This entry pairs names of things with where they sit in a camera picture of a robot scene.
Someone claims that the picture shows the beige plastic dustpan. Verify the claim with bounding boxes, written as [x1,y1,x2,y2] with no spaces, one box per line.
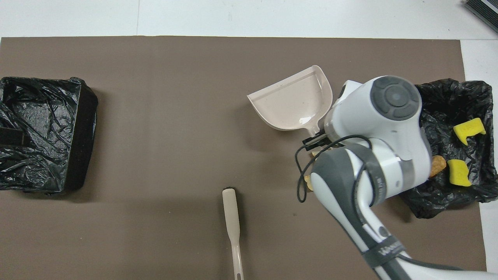
[247,65,333,137]

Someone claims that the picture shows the beige hand brush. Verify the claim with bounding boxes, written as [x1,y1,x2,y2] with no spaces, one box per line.
[222,187,245,280]

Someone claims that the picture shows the brown cork-like lump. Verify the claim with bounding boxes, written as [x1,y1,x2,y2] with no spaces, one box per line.
[428,155,447,178]

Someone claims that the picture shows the wavy yellow sponge piece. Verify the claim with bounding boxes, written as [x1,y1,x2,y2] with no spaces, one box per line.
[447,159,472,187]

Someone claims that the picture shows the notched yellow sponge piece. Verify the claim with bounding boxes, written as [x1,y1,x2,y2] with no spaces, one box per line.
[453,118,487,146]

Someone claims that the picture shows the black bag-lined bin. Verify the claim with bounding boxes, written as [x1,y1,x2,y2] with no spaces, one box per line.
[0,76,98,195]
[399,78,498,219]

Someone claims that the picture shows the brown table mat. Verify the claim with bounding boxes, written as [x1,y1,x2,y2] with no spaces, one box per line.
[0,36,489,280]

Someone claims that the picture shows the grey ribbed block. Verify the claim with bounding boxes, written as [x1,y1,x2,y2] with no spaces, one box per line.
[464,0,498,33]

